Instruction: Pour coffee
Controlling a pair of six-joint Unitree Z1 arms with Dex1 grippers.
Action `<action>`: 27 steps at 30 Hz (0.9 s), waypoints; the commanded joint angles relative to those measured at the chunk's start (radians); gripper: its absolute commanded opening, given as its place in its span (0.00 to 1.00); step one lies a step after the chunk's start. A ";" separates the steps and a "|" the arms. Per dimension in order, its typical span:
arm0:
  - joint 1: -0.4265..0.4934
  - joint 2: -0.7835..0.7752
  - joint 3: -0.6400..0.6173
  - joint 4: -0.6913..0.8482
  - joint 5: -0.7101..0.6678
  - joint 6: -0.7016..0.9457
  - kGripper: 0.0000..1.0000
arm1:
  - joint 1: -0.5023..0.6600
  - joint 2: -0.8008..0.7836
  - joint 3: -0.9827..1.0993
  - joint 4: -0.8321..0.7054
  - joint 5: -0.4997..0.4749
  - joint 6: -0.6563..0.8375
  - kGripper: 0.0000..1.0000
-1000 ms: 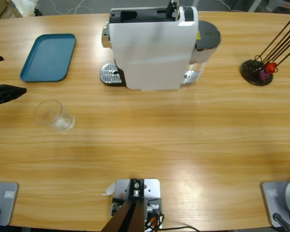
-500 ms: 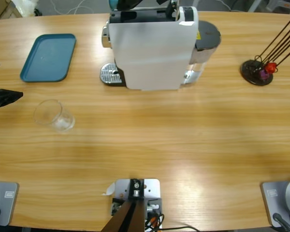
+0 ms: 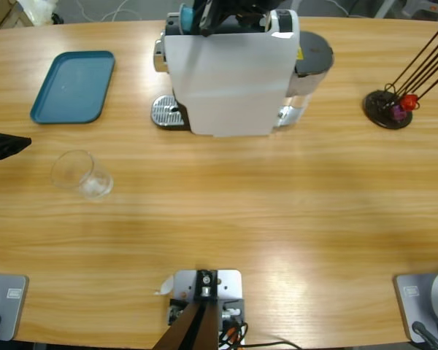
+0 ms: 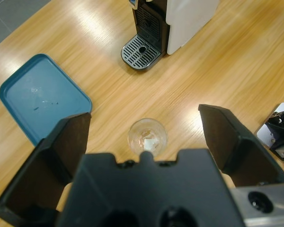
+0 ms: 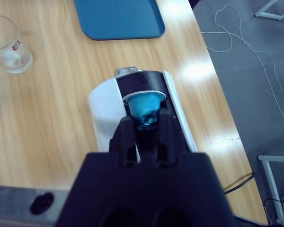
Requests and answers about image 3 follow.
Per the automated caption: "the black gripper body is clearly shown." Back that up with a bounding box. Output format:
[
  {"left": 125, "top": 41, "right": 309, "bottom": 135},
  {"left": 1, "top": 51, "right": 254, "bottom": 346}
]
[{"left": 218, "top": 0, "right": 280, "bottom": 25}]

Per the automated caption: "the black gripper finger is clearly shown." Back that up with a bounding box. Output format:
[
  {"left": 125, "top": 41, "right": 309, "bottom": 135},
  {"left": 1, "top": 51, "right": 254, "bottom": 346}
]
[
  {"left": 192, "top": 0, "right": 222, "bottom": 38},
  {"left": 0, "top": 133, "right": 32, "bottom": 166}
]

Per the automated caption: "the blue coffee capsule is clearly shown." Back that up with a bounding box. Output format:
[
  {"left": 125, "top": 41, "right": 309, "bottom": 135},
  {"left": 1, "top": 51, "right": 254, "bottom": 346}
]
[{"left": 178, "top": 3, "right": 197, "bottom": 36}]

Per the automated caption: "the white capsule coffee machine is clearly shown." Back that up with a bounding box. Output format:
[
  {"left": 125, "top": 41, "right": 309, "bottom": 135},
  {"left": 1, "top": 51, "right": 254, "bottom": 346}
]
[{"left": 151, "top": 9, "right": 301, "bottom": 139}]

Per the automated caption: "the clear glass cup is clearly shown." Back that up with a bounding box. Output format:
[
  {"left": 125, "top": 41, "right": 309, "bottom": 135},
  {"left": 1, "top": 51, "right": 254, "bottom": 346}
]
[{"left": 50, "top": 149, "right": 115, "bottom": 201}]

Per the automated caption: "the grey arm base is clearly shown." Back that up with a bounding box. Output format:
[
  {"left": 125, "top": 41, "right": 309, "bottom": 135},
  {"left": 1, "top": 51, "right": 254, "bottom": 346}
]
[
  {"left": 0, "top": 271, "right": 30, "bottom": 343},
  {"left": 393, "top": 268, "right": 438, "bottom": 344}
]

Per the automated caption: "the water tank with dark lid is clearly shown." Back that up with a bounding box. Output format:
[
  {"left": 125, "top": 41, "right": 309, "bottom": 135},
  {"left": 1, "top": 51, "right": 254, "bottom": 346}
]
[{"left": 277, "top": 31, "right": 335, "bottom": 128}]

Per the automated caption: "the brown cardboard box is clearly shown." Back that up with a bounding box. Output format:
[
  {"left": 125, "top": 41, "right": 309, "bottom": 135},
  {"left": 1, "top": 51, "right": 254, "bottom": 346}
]
[{"left": 0, "top": 0, "right": 34, "bottom": 32}]

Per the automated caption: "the teal plastic tray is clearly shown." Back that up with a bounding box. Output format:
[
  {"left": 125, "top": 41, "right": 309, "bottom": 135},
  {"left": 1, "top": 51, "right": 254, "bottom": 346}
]
[{"left": 29, "top": 50, "right": 117, "bottom": 125}]

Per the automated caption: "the white plastic bag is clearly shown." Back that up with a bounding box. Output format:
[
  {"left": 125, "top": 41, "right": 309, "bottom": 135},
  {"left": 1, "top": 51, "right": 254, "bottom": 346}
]
[{"left": 16, "top": 0, "right": 60, "bottom": 26}]

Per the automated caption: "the black capsule holder with rods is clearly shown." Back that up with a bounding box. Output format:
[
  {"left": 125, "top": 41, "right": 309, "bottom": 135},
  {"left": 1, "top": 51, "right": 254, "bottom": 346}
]
[{"left": 362, "top": 23, "right": 438, "bottom": 131}]

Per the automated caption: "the white plastic furniture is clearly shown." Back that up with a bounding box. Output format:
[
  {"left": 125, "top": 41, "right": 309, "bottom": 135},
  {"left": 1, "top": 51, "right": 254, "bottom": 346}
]
[{"left": 372, "top": 0, "right": 438, "bottom": 21}]

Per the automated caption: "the white paper tag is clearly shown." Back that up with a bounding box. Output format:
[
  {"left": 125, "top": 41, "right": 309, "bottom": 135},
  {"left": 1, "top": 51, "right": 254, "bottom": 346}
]
[{"left": 153, "top": 275, "right": 175, "bottom": 296}]

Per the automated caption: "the white cable on floor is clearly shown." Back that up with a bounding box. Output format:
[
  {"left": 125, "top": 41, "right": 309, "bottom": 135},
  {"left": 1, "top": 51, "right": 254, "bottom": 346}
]
[{"left": 72, "top": 0, "right": 155, "bottom": 23}]

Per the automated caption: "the white block with dark post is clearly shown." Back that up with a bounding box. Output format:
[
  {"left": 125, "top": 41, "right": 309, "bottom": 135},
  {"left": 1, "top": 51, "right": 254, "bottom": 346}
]
[{"left": 155, "top": 268, "right": 246, "bottom": 350}]

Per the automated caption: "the black cable at white block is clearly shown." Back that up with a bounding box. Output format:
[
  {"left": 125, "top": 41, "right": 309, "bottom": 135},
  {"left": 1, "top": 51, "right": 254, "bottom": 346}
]
[{"left": 218, "top": 320, "right": 301, "bottom": 350}]

